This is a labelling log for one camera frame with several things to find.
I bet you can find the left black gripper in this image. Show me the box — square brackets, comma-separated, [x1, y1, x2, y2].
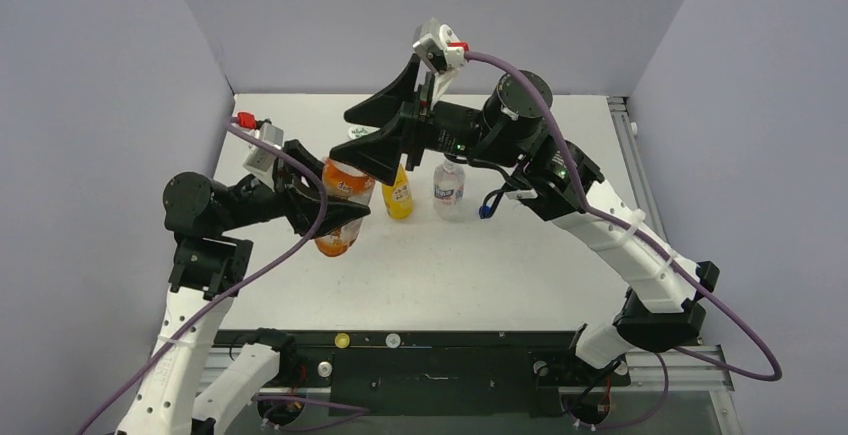
[219, 140, 370, 234]

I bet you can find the white orange bottle cap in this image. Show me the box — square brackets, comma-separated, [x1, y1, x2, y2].
[348, 125, 374, 140]

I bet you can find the orange drink bottle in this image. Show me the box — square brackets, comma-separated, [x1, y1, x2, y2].
[315, 158, 375, 257]

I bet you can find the yellow juice bottle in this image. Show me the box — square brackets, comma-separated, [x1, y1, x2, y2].
[381, 165, 415, 220]

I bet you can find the clear water bottle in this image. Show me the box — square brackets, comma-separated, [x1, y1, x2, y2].
[433, 160, 466, 221]

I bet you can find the yellow juice bottle cap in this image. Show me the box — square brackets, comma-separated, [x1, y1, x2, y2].
[334, 332, 351, 349]

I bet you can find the white water bottle cap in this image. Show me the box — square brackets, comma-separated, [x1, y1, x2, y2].
[385, 333, 402, 349]

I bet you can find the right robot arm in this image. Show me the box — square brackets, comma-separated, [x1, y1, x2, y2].
[330, 57, 718, 382]

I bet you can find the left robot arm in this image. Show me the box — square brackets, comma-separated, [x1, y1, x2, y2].
[116, 139, 369, 434]

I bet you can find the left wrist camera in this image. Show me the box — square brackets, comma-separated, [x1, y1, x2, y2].
[236, 111, 286, 185]

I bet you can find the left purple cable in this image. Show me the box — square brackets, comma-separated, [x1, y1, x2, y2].
[72, 123, 376, 435]

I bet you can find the purple cable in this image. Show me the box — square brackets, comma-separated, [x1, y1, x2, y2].
[463, 50, 784, 433]
[72, 123, 376, 435]

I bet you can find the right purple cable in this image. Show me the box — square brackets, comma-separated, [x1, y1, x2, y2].
[463, 50, 784, 433]

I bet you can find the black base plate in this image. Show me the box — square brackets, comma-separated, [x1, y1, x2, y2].
[218, 330, 704, 418]

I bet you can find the aluminium frame rail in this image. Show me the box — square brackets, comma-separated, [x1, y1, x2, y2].
[606, 95, 735, 391]

